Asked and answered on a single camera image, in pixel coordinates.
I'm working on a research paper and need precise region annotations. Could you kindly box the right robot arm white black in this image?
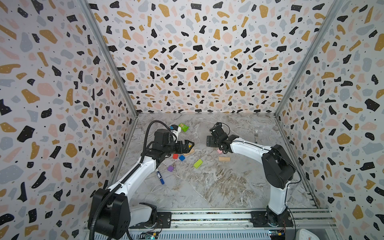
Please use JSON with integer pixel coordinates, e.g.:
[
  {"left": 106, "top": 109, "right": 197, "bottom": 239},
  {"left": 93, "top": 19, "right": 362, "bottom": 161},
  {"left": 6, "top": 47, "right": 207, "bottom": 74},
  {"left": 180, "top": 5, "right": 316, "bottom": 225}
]
[{"left": 207, "top": 123, "right": 296, "bottom": 227}]

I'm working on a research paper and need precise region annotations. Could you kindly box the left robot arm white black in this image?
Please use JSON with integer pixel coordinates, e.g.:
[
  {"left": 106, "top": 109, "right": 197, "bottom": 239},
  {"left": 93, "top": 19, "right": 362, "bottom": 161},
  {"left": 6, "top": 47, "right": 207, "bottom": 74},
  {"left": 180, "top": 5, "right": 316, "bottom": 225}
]
[{"left": 88, "top": 125, "right": 195, "bottom": 240}]

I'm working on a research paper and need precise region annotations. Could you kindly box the lime green block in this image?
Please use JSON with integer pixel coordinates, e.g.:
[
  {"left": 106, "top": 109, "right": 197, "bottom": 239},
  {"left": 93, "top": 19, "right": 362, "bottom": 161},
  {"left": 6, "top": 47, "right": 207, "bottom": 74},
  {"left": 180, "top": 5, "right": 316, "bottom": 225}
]
[{"left": 194, "top": 159, "right": 203, "bottom": 169}]

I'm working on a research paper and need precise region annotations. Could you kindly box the green snack packet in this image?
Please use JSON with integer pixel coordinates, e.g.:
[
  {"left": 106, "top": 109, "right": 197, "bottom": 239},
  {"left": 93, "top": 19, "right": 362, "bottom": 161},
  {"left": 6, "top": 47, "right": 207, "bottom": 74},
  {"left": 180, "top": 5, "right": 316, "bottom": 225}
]
[{"left": 179, "top": 123, "right": 189, "bottom": 133}]

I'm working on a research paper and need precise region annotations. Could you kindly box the blue marker pen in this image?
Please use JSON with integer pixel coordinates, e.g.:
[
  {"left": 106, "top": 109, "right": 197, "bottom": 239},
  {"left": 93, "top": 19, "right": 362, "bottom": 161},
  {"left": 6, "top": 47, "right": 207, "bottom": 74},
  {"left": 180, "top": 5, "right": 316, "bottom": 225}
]
[{"left": 156, "top": 171, "right": 165, "bottom": 185}]

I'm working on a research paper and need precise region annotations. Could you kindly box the white object bottom right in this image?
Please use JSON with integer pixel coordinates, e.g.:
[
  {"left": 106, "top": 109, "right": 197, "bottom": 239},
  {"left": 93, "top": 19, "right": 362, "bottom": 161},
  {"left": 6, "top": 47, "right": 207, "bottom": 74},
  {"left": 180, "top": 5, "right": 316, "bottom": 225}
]
[{"left": 295, "top": 229, "right": 320, "bottom": 240}]

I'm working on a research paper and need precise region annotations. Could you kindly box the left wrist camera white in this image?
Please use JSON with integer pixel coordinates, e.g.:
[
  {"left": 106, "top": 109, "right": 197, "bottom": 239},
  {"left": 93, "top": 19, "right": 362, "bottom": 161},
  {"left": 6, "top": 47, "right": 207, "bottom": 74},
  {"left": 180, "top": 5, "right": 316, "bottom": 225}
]
[{"left": 169, "top": 125, "right": 181, "bottom": 142}]

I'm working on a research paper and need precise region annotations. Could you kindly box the black corrugated cable hose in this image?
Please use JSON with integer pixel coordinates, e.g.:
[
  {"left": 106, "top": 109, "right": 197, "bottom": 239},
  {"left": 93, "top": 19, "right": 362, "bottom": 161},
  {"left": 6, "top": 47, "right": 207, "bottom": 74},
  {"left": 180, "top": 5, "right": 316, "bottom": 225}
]
[{"left": 88, "top": 119, "right": 172, "bottom": 240}]

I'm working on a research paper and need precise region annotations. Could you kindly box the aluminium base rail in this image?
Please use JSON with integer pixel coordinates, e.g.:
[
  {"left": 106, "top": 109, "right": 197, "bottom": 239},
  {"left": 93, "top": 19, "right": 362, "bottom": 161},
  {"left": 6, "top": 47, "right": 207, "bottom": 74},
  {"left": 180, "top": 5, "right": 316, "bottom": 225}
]
[{"left": 122, "top": 209, "right": 342, "bottom": 240}]

